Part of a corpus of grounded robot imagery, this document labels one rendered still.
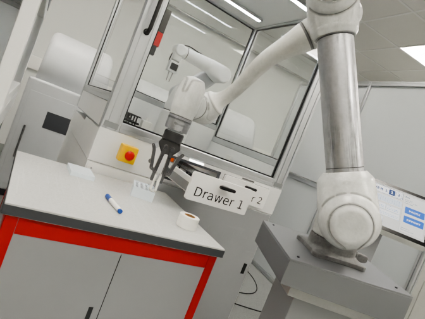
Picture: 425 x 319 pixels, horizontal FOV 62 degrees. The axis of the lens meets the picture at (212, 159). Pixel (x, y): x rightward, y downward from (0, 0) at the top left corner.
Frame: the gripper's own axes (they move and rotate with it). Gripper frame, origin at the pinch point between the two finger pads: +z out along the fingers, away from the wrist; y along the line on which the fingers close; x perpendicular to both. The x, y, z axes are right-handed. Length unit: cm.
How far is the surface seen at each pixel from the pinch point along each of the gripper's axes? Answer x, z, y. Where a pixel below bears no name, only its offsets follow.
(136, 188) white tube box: -1.5, 4.5, -5.6
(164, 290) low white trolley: -32.4, 24.1, 10.6
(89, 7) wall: 333, -115, -113
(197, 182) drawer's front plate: -1.8, -5.4, 14.8
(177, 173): 15.6, -3.7, 9.1
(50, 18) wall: 326, -84, -146
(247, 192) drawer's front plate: 4.5, -7.9, 37.3
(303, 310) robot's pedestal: -38, 16, 52
